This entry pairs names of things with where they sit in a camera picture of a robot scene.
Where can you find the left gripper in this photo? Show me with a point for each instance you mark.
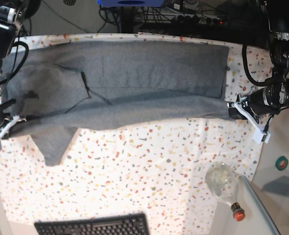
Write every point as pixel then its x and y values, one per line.
pixel 259 102

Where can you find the grey t-shirt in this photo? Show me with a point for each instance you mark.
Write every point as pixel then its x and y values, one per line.
pixel 108 85

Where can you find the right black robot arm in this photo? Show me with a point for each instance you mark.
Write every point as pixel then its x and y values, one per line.
pixel 12 15

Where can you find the green tape roll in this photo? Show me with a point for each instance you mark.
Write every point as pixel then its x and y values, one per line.
pixel 281 163

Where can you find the clear bottle with orange cap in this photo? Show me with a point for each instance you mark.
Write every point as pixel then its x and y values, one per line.
pixel 223 185

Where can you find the black power strip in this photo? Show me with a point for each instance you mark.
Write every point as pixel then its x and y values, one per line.
pixel 198 19

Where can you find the terrazzo patterned white tablecloth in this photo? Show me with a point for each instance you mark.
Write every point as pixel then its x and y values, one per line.
pixel 153 167

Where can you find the blue box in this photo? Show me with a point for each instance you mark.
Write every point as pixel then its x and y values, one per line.
pixel 130 3

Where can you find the black computer keyboard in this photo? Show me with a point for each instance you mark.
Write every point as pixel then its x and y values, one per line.
pixel 133 224

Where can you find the grey metal rail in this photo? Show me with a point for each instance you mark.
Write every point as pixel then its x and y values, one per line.
pixel 257 220

